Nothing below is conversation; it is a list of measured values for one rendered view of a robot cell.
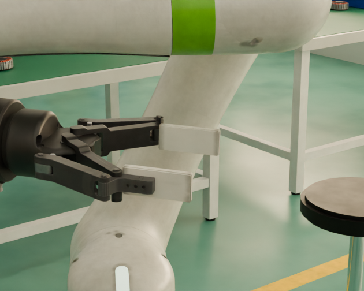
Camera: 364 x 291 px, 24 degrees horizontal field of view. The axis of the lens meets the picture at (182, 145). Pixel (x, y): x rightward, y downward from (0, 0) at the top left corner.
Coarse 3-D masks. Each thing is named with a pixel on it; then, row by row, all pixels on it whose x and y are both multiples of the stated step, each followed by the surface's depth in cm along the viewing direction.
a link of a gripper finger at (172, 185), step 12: (132, 168) 83; (144, 168) 82; (156, 168) 83; (156, 180) 82; (168, 180) 82; (180, 180) 82; (192, 180) 82; (156, 192) 83; (168, 192) 83; (180, 192) 82
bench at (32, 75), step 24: (0, 72) 306; (24, 72) 306; (48, 72) 306; (72, 72) 306; (96, 72) 307; (120, 72) 313; (144, 72) 320; (0, 96) 286; (24, 96) 292; (216, 168) 360; (216, 192) 363; (72, 216) 321; (216, 216) 367; (0, 240) 304
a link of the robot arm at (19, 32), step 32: (0, 0) 86; (32, 0) 86; (64, 0) 86; (96, 0) 86; (128, 0) 86; (160, 0) 86; (0, 32) 87; (32, 32) 87; (64, 32) 87; (96, 32) 88; (128, 32) 88; (160, 32) 88
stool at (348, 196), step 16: (304, 192) 246; (320, 192) 243; (336, 192) 243; (352, 192) 243; (304, 208) 237; (320, 208) 232; (336, 208) 231; (352, 208) 231; (320, 224) 232; (336, 224) 228; (352, 224) 226; (352, 240) 243; (352, 256) 245; (352, 272) 246; (352, 288) 247
